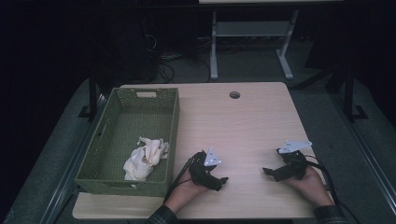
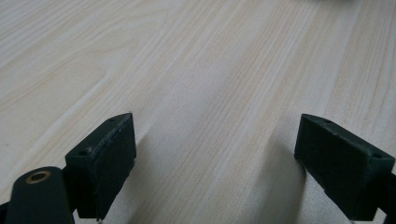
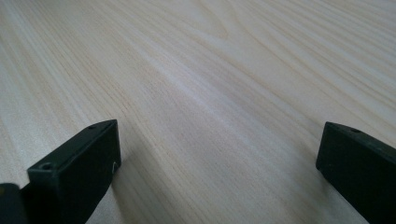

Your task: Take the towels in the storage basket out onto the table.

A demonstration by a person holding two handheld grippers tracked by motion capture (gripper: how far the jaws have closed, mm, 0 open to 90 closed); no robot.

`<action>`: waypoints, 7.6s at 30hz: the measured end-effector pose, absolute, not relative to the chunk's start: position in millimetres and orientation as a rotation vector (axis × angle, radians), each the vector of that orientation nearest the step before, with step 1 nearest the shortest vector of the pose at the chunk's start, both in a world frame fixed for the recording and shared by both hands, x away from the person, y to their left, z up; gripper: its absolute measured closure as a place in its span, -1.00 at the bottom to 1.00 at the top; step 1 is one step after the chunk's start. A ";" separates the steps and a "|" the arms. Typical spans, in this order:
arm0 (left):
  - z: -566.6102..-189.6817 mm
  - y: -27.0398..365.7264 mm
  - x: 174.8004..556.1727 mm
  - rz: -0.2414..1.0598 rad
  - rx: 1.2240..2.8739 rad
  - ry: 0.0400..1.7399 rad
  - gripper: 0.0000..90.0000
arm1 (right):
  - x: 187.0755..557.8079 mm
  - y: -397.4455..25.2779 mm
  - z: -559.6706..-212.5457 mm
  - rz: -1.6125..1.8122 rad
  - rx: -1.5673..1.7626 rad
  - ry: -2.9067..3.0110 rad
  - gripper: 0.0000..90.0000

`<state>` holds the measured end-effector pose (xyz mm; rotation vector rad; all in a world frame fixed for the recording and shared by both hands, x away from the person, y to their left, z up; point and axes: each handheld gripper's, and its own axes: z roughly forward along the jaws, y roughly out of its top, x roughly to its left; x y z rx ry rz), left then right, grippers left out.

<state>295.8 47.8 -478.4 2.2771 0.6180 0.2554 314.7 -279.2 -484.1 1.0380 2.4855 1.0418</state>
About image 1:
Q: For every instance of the black metal stand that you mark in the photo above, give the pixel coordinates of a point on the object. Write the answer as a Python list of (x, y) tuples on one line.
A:
[(92, 99), (349, 99)]

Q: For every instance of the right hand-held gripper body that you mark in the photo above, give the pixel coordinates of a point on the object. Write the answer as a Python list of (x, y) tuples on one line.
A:
[(295, 166)]

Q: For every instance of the green woven basket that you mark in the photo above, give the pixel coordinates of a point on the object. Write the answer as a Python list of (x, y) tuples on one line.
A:
[(137, 124)]

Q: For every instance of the person's left hand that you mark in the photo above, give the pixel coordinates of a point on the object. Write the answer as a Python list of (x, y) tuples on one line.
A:
[(186, 189)]

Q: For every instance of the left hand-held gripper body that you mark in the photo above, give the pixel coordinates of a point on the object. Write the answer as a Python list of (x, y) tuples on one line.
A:
[(200, 172)]

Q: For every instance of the white bear print cloth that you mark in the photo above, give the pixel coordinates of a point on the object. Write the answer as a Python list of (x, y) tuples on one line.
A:
[(140, 165)]

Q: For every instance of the white metal table frame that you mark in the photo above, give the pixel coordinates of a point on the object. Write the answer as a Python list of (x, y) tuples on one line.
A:
[(249, 28)]

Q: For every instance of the person's right hand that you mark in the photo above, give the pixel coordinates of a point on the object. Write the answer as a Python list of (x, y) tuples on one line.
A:
[(314, 188)]

